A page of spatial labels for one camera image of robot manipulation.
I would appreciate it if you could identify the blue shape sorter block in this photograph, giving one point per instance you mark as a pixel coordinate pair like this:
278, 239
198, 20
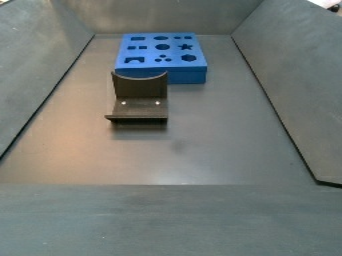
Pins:
149, 54

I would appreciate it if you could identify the black angled holder bracket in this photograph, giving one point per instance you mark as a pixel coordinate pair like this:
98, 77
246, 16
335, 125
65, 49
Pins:
141, 98

